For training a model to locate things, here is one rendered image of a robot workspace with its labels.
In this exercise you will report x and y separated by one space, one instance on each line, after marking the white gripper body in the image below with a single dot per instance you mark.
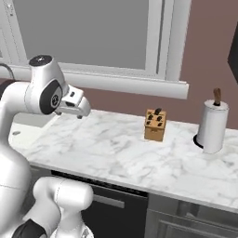
80 108

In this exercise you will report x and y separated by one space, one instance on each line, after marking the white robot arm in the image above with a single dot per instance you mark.
12 173

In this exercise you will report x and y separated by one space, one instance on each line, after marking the black dishwasher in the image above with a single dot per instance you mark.
124 217

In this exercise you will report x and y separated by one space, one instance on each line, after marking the white sink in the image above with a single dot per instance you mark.
31 130

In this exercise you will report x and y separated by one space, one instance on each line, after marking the dark curved tap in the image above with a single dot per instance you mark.
9 68

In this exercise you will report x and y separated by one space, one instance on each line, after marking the wooden knife block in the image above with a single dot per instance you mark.
154 130

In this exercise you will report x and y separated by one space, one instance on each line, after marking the white framed window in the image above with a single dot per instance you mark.
93 31

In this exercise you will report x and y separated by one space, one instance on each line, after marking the white paper towel roll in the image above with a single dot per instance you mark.
213 127

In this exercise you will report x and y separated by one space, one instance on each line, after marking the paper towel holder brown knob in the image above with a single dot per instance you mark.
217 96

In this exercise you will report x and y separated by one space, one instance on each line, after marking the grey glass fronted cupboard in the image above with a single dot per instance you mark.
192 220

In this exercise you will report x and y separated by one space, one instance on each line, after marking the black angular wall fitting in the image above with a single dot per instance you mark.
234 57

